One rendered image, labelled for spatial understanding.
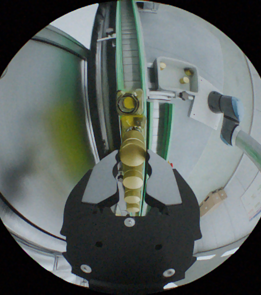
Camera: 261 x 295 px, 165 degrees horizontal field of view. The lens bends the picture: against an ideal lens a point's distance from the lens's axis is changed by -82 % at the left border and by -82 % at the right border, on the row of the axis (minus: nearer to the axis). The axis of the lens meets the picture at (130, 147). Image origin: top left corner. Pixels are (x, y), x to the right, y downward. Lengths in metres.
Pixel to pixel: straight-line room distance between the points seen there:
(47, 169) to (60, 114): 0.10
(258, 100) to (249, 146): 3.40
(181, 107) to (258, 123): 3.37
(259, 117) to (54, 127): 3.85
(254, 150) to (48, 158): 0.59
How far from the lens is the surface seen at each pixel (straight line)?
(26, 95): 0.16
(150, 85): 0.52
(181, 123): 0.59
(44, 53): 0.20
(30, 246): 0.20
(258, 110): 3.78
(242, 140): 0.51
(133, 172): 0.15
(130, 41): 0.48
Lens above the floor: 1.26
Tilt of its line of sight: 61 degrees down
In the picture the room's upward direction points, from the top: 175 degrees counter-clockwise
